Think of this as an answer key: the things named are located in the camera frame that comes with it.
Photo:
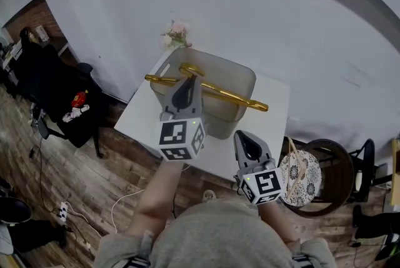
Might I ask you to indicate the person's grey shirt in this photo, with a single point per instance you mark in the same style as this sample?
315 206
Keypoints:
218 238

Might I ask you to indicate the person's left forearm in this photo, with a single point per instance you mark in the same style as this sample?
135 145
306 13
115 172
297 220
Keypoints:
156 198

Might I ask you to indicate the light wooden triangular frame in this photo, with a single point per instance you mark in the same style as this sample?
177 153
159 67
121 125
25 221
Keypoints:
295 173

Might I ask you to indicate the grey plastic storage bin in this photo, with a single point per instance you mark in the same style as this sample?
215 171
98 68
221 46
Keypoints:
225 121

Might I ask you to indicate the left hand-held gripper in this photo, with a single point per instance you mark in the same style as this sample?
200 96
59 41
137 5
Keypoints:
179 135

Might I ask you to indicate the white square table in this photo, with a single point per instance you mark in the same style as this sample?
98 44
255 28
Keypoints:
270 123

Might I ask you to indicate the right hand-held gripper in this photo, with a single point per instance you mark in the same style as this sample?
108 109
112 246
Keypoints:
265 184

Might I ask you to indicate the white toy figure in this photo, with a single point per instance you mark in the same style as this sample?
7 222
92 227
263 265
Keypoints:
75 113

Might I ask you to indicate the pink flower bouquet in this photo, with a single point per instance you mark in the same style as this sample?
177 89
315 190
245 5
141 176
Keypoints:
176 34

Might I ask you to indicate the patterned round cushion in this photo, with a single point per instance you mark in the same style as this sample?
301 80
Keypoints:
307 179

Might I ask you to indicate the black power adapter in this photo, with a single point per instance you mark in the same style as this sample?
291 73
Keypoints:
32 153

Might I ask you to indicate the black office chair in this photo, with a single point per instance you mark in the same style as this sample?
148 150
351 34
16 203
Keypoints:
50 79

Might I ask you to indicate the wooden shelf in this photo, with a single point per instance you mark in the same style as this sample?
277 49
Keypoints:
396 173

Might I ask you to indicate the red toy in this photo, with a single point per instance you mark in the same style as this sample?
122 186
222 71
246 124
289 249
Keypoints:
78 99

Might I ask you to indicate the dark wicker chair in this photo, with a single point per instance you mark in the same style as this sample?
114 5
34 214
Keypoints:
336 179

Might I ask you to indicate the person's right forearm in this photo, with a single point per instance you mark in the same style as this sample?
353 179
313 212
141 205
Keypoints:
278 223

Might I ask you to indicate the person's beige shoe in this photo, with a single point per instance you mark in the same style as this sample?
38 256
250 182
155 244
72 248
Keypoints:
208 195

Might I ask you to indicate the white power strip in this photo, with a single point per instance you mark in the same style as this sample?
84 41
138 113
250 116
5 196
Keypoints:
63 212

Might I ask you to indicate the black folding chair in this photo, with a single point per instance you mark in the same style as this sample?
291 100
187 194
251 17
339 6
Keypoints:
367 163

